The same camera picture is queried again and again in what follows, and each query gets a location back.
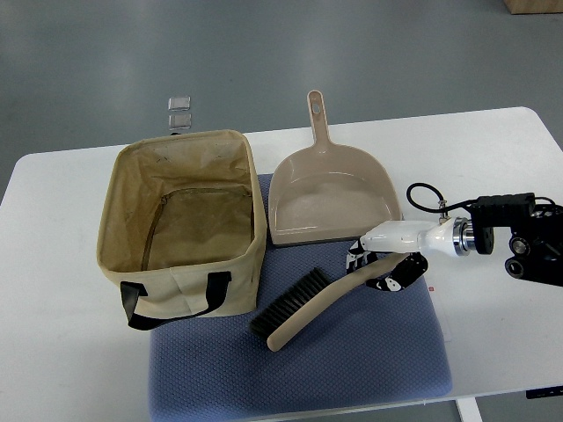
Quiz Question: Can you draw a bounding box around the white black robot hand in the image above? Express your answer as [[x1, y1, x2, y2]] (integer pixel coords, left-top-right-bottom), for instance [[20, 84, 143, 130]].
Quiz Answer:
[[337, 219, 467, 293]]

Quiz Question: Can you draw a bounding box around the pink hand broom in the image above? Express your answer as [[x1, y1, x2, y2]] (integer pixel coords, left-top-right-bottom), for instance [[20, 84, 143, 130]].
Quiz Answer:
[[249, 253, 407, 352]]

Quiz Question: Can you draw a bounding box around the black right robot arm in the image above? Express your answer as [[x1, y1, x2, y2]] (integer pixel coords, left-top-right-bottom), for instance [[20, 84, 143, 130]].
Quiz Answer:
[[406, 182, 562, 287]]

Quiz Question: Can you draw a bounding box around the yellow fabric bag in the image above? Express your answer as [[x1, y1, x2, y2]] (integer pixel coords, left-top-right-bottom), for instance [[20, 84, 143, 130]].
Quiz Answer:
[[97, 130, 267, 331]]

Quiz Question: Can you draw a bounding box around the pink plastic dustpan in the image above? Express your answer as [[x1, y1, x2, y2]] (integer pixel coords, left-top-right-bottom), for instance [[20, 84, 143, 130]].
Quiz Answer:
[[267, 91, 402, 246]]

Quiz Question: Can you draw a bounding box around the blue textured mat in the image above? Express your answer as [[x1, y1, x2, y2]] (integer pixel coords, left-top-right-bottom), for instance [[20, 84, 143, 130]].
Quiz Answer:
[[148, 173, 454, 421]]

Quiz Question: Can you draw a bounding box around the white table leg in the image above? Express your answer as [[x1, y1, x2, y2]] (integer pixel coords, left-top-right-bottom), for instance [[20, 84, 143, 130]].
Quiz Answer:
[[456, 397, 483, 422]]

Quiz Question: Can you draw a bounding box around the black table control panel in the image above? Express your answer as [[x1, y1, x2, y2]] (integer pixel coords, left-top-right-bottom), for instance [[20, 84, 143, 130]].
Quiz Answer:
[[525, 386, 563, 400]]

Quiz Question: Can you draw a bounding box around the upper floor socket plate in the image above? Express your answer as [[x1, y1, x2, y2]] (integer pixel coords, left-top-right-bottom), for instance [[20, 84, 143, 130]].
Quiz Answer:
[[168, 96, 191, 111]]

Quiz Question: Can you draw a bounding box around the brown cardboard box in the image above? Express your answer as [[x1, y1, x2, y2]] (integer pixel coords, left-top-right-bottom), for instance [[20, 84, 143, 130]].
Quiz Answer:
[[503, 0, 563, 15]]

